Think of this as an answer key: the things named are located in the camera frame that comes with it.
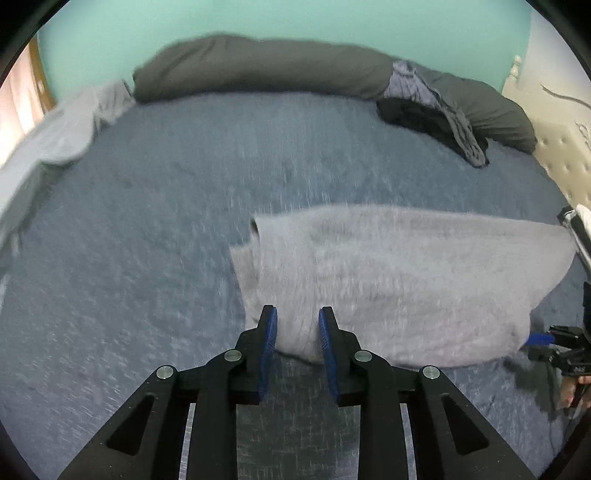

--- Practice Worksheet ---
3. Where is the light grey blanket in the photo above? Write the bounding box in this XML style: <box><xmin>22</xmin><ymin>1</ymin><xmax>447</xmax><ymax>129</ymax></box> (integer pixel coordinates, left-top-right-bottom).
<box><xmin>0</xmin><ymin>79</ymin><xmax>136</xmax><ymax>278</ymax></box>

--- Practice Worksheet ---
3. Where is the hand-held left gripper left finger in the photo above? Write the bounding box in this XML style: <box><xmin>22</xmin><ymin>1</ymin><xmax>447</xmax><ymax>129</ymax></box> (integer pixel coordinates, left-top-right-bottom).
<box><xmin>58</xmin><ymin>305</ymin><xmax>279</xmax><ymax>480</ymax></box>

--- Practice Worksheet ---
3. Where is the white folded garment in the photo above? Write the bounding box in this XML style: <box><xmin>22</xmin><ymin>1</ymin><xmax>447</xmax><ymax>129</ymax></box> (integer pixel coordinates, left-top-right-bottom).
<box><xmin>558</xmin><ymin>207</ymin><xmax>591</xmax><ymax>273</ymax></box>

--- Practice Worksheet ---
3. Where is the dark grey rolled duvet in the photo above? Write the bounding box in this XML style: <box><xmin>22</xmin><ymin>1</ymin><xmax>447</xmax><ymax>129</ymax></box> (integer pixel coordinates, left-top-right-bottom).
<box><xmin>133</xmin><ymin>34</ymin><xmax>537</xmax><ymax>154</ymax></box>

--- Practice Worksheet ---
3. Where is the cream tufted headboard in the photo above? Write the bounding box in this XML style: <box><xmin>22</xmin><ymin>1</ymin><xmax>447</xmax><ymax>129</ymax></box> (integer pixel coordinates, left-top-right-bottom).
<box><xmin>501</xmin><ymin>55</ymin><xmax>591</xmax><ymax>217</ymax></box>

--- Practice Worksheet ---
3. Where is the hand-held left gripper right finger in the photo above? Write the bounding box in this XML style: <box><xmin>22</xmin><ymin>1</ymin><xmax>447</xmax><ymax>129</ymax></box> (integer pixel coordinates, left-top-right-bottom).
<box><xmin>318</xmin><ymin>305</ymin><xmax>539</xmax><ymax>480</ymax></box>

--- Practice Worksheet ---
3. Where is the wooden window frame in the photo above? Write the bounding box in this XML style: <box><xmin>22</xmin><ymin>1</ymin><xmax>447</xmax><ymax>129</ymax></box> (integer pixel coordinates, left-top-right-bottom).
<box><xmin>28</xmin><ymin>39</ymin><xmax>56</xmax><ymax>114</ymax></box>

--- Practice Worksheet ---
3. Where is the black crumpled garment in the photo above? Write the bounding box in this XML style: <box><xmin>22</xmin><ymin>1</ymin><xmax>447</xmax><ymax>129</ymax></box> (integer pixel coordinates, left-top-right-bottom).
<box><xmin>376</xmin><ymin>98</ymin><xmax>485</xmax><ymax>160</ymax></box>

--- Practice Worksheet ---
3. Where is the grey fleece sweater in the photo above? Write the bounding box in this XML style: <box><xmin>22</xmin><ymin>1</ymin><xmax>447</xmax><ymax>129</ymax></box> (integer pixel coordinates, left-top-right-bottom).
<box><xmin>229</xmin><ymin>204</ymin><xmax>575</xmax><ymax>367</ymax></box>

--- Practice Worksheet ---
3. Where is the dark grey crumpled garment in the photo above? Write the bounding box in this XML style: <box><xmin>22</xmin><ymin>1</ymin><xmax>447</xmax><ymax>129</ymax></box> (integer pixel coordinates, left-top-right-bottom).
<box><xmin>436</xmin><ymin>99</ymin><xmax>489</xmax><ymax>167</ymax></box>

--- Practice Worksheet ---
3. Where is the pink curtain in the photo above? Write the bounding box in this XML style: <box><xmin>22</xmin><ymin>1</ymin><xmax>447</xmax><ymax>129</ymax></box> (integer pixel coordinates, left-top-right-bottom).
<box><xmin>0</xmin><ymin>41</ymin><xmax>49</xmax><ymax>158</ymax></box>

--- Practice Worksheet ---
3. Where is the bed with blue patterned sheet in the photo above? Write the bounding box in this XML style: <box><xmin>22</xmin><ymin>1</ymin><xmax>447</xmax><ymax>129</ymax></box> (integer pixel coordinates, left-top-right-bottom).
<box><xmin>0</xmin><ymin>90</ymin><xmax>587</xmax><ymax>480</ymax></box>

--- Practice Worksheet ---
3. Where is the person's right hand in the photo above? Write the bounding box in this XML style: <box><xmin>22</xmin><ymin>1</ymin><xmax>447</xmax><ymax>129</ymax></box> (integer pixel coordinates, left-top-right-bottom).
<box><xmin>556</xmin><ymin>375</ymin><xmax>591</xmax><ymax>411</ymax></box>

